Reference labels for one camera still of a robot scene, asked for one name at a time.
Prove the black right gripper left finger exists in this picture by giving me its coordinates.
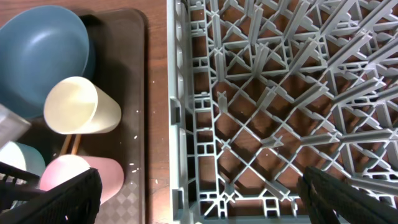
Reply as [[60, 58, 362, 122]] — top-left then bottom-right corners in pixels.
[[1, 168, 102, 224]]

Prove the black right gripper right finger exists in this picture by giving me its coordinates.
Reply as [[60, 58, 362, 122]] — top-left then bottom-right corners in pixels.
[[297, 166, 397, 223]]

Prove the pink cup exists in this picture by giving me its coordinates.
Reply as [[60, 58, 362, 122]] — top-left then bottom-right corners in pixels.
[[39, 154, 124, 204]]

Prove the cream white cup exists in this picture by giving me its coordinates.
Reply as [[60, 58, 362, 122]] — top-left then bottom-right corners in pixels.
[[44, 77, 122, 134]]

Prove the grey dishwasher rack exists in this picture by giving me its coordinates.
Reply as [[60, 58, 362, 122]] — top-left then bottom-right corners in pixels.
[[167, 0, 397, 223]]

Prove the left wooden chopstick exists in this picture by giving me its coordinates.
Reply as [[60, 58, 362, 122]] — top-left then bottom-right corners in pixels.
[[59, 134, 72, 156]]

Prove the wooden chopstick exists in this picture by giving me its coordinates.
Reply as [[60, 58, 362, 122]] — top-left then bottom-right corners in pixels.
[[71, 134, 81, 155], [59, 134, 72, 156]]

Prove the right wooden chopstick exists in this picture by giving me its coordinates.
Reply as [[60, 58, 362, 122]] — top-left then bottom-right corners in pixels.
[[71, 134, 81, 155]]

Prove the light blue bowl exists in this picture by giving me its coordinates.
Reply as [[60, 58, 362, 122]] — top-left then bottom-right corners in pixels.
[[0, 140, 47, 212]]

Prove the dark blue plate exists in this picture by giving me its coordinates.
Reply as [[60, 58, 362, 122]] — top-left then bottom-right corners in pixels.
[[1, 6, 96, 119]]

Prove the dark brown serving tray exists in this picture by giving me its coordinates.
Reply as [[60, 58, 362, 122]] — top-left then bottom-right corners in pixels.
[[19, 9, 145, 223]]

